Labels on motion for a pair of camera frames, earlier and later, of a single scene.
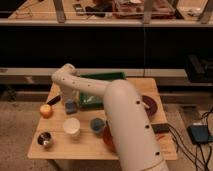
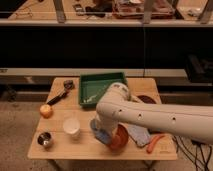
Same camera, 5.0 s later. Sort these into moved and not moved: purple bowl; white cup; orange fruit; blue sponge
Moved: blue sponge
Not moved: purple bowl; orange fruit; white cup
